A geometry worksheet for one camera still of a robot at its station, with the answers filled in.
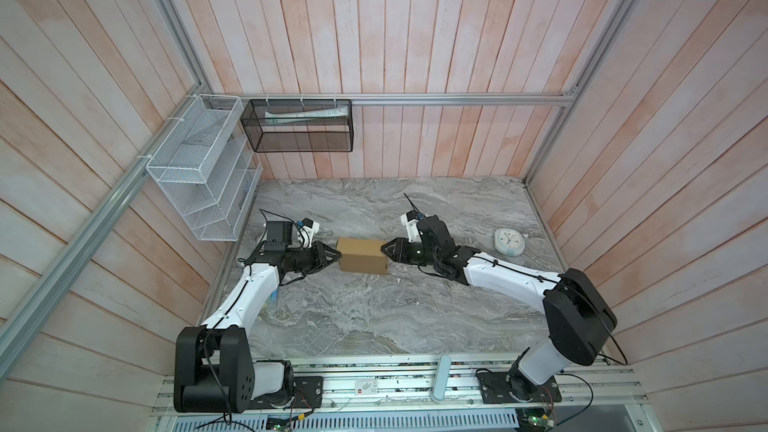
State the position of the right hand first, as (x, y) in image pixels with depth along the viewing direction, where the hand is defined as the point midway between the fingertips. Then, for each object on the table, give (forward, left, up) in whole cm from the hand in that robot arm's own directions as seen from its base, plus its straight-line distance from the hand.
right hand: (383, 249), depth 84 cm
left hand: (-4, +12, 0) cm, 13 cm away
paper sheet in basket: (+33, +34, +22) cm, 52 cm away
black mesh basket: (+44, +31, +11) cm, 55 cm away
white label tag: (-33, +4, -12) cm, 35 cm away
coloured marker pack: (-10, +33, -12) cm, 36 cm away
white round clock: (+12, -43, -13) cm, 46 cm away
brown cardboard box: (-3, +6, +1) cm, 7 cm away
